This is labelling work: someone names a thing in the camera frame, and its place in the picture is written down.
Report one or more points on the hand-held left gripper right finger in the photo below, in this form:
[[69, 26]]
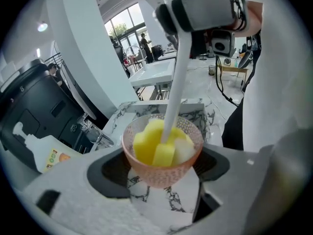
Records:
[[215, 166]]

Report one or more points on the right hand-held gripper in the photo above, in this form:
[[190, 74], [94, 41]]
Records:
[[207, 11]]

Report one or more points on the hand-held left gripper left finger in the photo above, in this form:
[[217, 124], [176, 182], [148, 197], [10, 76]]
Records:
[[105, 177]]

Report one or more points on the pink glass cup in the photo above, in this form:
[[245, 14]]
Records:
[[161, 177]]

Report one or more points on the yellow sponge brush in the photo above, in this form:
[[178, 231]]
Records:
[[149, 143]]

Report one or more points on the person's right forearm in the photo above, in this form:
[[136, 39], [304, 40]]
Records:
[[254, 18]]

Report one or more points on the glass entrance door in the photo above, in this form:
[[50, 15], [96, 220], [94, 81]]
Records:
[[124, 21]]

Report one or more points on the person's black trousers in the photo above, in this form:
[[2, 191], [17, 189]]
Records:
[[233, 128]]

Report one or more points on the chrome faucet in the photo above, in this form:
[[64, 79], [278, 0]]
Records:
[[95, 133]]

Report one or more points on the marble sink cabinet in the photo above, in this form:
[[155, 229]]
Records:
[[195, 116]]

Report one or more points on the white sink basin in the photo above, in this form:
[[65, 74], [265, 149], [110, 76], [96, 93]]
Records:
[[156, 72]]

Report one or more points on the grey speaker box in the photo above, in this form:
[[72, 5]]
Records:
[[223, 43]]

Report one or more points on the white pump soap bottle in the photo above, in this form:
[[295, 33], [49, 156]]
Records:
[[44, 153]]

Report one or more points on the glass jar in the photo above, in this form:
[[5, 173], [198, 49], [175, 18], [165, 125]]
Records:
[[212, 70]]

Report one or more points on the low wooden table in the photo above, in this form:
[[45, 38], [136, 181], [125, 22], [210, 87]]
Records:
[[232, 68]]

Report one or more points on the large black appliance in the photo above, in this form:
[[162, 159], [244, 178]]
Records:
[[36, 99]]

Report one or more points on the black balcony railing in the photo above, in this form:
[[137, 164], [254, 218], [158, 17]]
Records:
[[55, 57]]

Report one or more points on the round ceiling lamp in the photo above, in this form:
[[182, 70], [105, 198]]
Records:
[[42, 27]]

